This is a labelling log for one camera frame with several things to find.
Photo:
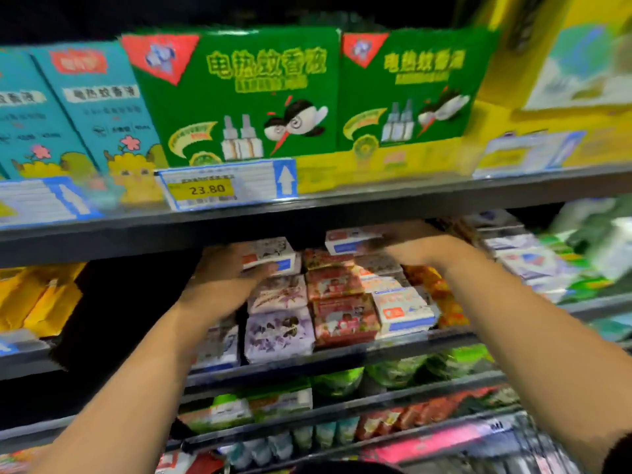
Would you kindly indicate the red white packet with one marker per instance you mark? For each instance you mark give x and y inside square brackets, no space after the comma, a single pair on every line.
[183,461]

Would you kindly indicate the flat yellow box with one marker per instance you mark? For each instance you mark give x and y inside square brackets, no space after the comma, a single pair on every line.
[592,133]

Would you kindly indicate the stack of white purple soap boxes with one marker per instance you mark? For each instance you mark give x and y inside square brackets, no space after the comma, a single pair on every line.
[523,256]

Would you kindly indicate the stack of green soap boxes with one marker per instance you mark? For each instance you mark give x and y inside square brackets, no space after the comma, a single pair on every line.
[583,276]

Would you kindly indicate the stack of pink soap boxes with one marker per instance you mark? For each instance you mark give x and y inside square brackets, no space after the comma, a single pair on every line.
[341,316]

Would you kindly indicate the white blue print soap box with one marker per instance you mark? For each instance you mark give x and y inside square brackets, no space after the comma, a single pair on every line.
[274,256]
[353,240]
[217,350]

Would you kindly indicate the person's left forearm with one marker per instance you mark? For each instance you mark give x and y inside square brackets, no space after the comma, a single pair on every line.
[118,400]

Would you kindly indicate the white blue price tag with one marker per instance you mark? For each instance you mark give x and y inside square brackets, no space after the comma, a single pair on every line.
[39,202]
[528,153]
[222,184]

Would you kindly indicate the pink flat pack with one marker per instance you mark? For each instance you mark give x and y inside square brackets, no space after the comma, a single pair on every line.
[434,441]

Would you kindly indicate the row of blue white tubes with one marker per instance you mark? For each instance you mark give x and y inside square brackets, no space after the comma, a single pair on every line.
[276,444]

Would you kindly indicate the large yellow box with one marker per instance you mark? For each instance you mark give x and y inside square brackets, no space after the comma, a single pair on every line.
[553,44]

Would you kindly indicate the white blue price strip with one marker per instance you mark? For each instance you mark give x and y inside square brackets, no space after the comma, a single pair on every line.
[18,343]

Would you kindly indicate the person's left hand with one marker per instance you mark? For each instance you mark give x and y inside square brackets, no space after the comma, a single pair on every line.
[222,283]

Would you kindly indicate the row of pink orange packets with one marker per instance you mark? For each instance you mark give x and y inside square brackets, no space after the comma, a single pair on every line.
[15,459]

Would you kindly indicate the green white carton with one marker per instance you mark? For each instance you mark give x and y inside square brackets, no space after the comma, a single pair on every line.
[217,414]
[281,400]

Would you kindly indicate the green box mosquito print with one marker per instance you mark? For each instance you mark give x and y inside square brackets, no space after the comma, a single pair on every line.
[237,93]
[415,84]

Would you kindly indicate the person's right hand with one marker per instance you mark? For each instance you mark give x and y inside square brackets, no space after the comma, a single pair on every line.
[425,247]

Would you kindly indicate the row of red tubes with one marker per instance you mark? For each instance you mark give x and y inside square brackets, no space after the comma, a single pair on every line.
[415,409]

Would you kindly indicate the teal box yellow cartoon print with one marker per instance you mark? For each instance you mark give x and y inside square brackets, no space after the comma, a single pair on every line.
[104,113]

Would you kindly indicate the stack of yellow soap cartons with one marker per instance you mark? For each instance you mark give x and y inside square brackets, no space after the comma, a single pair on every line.
[35,296]

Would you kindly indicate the white hand sanitizer bottle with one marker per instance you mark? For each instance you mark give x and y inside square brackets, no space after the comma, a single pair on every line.
[583,214]
[612,249]

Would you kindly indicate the stack of yellow soap boxes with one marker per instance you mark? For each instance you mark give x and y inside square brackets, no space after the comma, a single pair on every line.
[439,291]

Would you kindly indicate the person's right forearm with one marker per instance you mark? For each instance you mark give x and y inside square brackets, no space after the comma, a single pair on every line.
[553,350]

